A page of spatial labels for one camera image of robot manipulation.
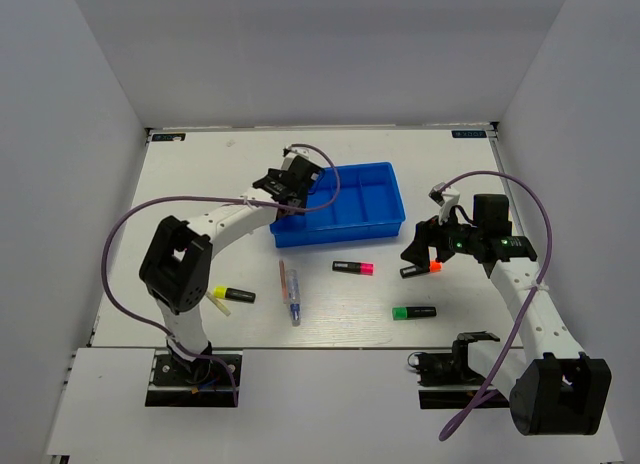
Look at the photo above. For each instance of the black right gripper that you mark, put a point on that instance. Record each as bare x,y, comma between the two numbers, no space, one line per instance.
429,233

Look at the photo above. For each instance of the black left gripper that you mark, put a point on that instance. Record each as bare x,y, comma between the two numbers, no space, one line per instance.
275,174

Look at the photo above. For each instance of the orange cap black highlighter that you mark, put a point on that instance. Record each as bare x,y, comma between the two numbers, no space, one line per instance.
415,270

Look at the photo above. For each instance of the yellow cap black highlighter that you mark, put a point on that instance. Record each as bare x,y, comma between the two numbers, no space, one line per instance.
233,294

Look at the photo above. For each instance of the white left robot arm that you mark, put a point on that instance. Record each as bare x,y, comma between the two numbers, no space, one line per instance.
176,267

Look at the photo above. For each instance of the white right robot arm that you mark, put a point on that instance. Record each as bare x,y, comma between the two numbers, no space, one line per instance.
552,387

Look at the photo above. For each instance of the green cap black highlighter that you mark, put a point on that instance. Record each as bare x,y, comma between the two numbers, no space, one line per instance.
413,312

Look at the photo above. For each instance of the pink cap black highlighter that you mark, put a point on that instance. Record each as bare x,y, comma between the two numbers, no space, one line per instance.
358,268

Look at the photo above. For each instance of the tan pencil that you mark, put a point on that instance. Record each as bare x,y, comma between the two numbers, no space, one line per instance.
282,274

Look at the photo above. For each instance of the blue divided plastic bin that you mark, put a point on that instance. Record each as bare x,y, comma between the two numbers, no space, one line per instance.
368,206

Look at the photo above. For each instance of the left corner label sticker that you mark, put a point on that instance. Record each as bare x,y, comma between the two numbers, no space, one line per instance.
168,137

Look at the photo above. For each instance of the corner label sticker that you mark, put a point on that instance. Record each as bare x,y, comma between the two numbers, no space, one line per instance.
469,134
168,137

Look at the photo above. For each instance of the right corner label sticker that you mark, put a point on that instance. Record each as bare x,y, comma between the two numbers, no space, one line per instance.
469,134

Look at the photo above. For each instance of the pale yellow pen tube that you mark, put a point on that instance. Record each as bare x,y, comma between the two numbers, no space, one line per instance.
218,304

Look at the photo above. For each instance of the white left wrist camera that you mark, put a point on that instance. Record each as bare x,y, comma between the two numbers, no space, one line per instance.
289,155

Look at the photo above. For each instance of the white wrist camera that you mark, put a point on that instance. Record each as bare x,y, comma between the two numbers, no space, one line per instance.
446,198
289,155

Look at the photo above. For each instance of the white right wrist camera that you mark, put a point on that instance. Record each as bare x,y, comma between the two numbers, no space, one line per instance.
446,198

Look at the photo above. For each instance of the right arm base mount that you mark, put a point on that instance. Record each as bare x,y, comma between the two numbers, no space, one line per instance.
445,379

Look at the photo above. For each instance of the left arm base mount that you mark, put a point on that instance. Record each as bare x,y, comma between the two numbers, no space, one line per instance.
171,385

